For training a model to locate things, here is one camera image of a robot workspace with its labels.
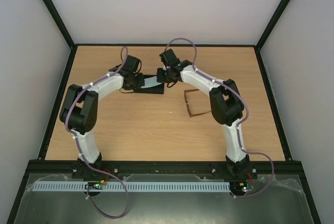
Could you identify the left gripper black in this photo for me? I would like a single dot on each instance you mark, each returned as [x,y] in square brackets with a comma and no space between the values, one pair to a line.
[141,83]

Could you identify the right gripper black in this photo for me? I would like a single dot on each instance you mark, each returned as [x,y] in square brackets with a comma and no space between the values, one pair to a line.
[159,75]

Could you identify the light blue cleaning cloth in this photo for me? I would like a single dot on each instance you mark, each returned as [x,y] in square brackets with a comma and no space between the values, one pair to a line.
[150,82]

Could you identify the black sunglasses case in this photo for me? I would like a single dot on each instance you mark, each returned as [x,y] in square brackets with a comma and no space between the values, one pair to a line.
[158,90]

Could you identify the brown translucent sunglasses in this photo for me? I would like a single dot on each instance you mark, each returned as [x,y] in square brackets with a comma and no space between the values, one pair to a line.
[191,110]

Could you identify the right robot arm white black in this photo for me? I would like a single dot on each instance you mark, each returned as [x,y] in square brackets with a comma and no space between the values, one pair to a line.
[225,102]

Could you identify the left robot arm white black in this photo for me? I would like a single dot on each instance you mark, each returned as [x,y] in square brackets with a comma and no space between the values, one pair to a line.
[79,111]

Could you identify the left controller board with leds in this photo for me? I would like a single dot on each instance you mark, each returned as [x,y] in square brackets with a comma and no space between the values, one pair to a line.
[95,185]

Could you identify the controller board with leds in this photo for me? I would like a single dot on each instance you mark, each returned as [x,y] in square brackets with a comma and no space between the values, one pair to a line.
[242,187]
[95,185]

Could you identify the right controller board with leds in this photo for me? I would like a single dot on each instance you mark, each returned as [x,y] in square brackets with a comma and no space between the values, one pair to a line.
[242,187]

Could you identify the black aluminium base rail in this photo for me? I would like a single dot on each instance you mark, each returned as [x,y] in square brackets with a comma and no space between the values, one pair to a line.
[121,169]

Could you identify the light blue slotted cable duct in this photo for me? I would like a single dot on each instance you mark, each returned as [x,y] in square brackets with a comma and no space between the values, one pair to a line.
[76,186]

